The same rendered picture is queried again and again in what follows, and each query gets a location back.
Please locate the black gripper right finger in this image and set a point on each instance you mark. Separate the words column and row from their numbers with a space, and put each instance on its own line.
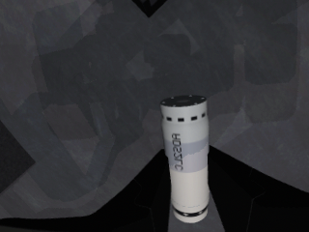
column 248, row 200

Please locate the white cylindrical battery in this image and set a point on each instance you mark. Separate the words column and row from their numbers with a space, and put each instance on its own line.
column 185, row 130

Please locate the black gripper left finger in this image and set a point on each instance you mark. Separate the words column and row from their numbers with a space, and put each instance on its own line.
column 142, row 206

